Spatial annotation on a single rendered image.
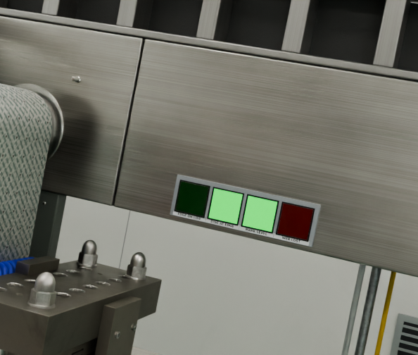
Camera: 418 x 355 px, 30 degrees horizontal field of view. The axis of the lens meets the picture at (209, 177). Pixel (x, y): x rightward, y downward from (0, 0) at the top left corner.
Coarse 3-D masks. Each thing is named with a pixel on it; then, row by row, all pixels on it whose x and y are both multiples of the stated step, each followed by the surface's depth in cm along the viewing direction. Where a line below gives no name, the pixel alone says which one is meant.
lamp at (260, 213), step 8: (248, 200) 128; (256, 200) 127; (264, 200) 127; (248, 208) 128; (256, 208) 127; (264, 208) 127; (272, 208) 127; (248, 216) 128; (256, 216) 127; (264, 216) 127; (272, 216) 127; (248, 224) 128; (256, 224) 127; (264, 224) 127; (272, 224) 127
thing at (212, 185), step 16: (176, 192) 132; (208, 192) 130; (240, 192) 128; (256, 192) 128; (208, 208) 130; (240, 208) 128; (224, 224) 129; (240, 224) 128; (288, 240) 126; (304, 240) 125
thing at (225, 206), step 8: (216, 192) 130; (224, 192) 129; (232, 192) 129; (216, 200) 130; (224, 200) 129; (232, 200) 129; (240, 200) 128; (216, 208) 130; (224, 208) 129; (232, 208) 129; (216, 216) 130; (224, 216) 129; (232, 216) 129
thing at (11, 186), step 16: (0, 160) 117; (16, 160) 121; (32, 160) 126; (0, 176) 118; (16, 176) 122; (32, 176) 127; (0, 192) 118; (16, 192) 123; (32, 192) 128; (0, 208) 119; (16, 208) 124; (32, 208) 129; (0, 224) 120; (16, 224) 125; (32, 224) 130; (0, 240) 121; (16, 240) 126; (0, 256) 122; (16, 256) 127
